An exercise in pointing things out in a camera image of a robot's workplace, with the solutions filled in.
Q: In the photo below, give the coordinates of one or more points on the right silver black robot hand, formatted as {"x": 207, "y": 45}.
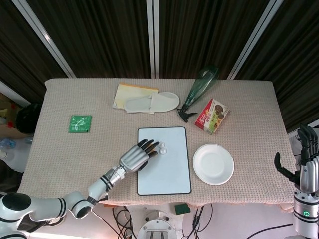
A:
{"x": 309, "y": 171}

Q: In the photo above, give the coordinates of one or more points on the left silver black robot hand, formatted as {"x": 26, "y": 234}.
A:
{"x": 133, "y": 159}

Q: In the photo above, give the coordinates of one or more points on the white round magnet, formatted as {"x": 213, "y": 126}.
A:
{"x": 163, "y": 151}
{"x": 162, "y": 145}

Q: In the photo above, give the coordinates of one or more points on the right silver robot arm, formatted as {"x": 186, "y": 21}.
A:
{"x": 305, "y": 214}

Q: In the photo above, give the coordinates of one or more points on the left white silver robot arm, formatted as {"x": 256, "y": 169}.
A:
{"x": 99, "y": 188}

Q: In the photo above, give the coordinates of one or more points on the round grey robot base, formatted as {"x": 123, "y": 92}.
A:
{"x": 158, "y": 226}

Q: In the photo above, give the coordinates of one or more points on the white board black frame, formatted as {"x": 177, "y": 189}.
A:
{"x": 169, "y": 174}

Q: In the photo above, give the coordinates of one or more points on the beige waffle tablecloth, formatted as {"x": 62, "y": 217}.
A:
{"x": 74, "y": 154}

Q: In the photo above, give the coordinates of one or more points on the white cloth slipper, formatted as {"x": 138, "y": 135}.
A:
{"x": 159, "y": 102}

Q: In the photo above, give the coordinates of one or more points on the green foil packet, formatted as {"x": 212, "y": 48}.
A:
{"x": 80, "y": 123}

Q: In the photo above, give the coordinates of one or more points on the cream flat package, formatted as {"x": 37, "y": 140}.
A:
{"x": 124, "y": 92}

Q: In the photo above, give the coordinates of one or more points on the green block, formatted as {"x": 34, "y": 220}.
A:
{"x": 182, "y": 209}

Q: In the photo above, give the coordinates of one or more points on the white paper plate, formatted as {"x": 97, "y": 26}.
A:
{"x": 213, "y": 164}

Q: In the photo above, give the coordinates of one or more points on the red green cookie box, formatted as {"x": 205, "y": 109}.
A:
{"x": 211, "y": 117}

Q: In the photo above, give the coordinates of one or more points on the green spray bottle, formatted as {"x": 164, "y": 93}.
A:
{"x": 199, "y": 89}

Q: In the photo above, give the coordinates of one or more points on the black bag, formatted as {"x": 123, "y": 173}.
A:
{"x": 27, "y": 118}

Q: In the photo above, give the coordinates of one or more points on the dark brown curtain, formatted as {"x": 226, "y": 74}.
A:
{"x": 104, "y": 37}

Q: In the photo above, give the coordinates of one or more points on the white upright frame post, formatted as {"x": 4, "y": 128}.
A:
{"x": 153, "y": 37}

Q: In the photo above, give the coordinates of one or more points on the white slanted frame post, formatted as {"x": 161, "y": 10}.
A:
{"x": 251, "y": 42}
{"x": 45, "y": 37}

